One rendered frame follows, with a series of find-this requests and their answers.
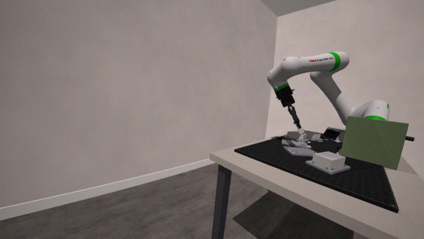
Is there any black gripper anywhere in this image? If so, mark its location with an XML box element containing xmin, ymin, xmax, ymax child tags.
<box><xmin>280</xmin><ymin>95</ymin><xmax>305</xmax><ymax>134</ymax></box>

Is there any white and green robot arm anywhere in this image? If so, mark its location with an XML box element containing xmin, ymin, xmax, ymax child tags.
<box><xmin>268</xmin><ymin>52</ymin><xmax>390</xmax><ymax>126</ymax></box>

